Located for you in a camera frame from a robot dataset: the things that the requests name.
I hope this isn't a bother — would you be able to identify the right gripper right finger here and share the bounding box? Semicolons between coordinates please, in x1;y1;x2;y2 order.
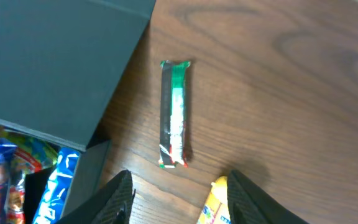
227;170;307;224

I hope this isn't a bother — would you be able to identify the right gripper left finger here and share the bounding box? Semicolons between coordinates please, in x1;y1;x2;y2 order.
57;170;135;224

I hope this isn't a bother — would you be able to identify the blue Oreo cookie pack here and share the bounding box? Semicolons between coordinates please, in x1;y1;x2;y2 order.
32;147;80;224

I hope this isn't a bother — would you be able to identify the Haribo gummy candy bag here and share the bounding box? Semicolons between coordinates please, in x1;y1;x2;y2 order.
0;131;58;223

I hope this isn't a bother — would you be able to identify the green chocolate bar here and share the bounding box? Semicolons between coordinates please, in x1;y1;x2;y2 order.
158;60;191;169

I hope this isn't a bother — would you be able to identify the dark green gift box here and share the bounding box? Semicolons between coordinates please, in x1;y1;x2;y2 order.
0;0;155;215

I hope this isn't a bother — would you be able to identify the small yellow can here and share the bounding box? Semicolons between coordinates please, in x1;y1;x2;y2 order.
197;176;231;224

